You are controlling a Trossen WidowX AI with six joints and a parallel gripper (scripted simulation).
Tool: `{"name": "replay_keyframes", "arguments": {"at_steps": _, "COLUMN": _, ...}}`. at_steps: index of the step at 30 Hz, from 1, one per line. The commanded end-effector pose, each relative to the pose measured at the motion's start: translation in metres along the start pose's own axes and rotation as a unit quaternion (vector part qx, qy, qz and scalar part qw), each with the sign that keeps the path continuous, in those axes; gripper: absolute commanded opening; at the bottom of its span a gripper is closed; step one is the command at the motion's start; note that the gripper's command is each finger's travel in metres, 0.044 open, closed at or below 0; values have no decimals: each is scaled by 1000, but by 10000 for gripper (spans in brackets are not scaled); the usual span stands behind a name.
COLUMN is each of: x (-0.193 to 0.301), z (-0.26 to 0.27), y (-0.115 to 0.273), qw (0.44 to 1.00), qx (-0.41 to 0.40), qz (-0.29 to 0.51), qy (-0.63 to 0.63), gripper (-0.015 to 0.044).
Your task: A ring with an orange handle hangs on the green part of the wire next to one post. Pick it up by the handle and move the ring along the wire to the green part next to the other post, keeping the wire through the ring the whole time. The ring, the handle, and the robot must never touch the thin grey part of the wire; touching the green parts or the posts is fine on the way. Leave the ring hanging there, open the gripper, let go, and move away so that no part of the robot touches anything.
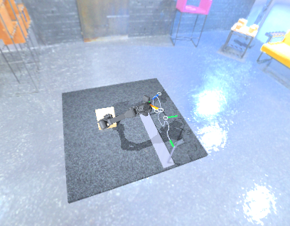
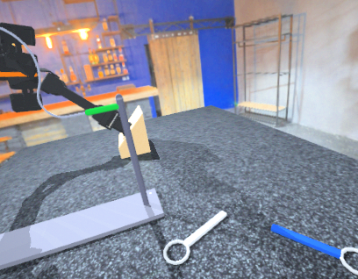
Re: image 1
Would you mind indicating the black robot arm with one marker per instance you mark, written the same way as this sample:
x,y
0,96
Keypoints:
x,y
109,119

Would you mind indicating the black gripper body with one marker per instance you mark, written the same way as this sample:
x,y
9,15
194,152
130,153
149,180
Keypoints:
x,y
146,99

